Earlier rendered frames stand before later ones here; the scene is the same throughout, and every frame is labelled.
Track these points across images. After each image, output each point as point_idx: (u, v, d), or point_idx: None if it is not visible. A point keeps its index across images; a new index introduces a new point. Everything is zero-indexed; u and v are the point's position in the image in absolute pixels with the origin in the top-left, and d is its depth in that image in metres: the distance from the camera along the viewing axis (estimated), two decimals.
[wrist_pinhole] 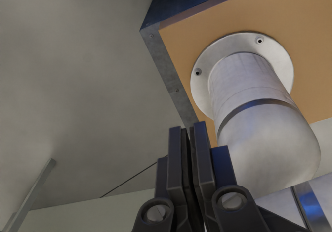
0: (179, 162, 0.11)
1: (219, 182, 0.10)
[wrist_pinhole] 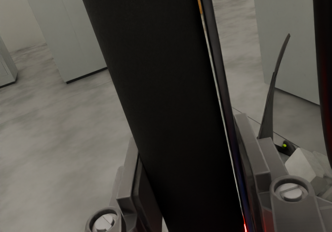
0: (132, 171, 0.11)
1: (269, 173, 0.10)
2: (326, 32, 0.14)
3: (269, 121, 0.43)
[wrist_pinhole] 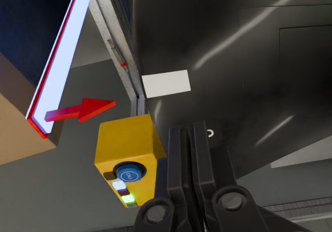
0: (179, 162, 0.11)
1: (219, 182, 0.10)
2: None
3: None
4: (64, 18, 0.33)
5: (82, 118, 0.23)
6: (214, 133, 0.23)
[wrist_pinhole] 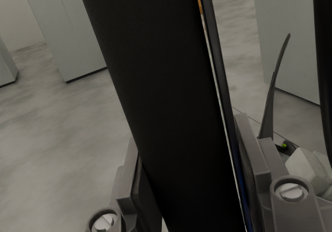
0: (132, 171, 0.11)
1: (269, 173, 0.10)
2: (326, 32, 0.14)
3: None
4: None
5: None
6: None
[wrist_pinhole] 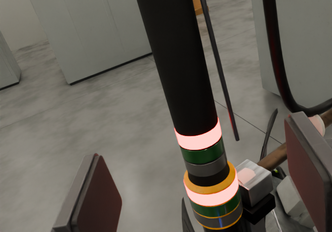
0: (75, 197, 0.11)
1: None
2: (269, 1, 0.23)
3: None
4: None
5: None
6: None
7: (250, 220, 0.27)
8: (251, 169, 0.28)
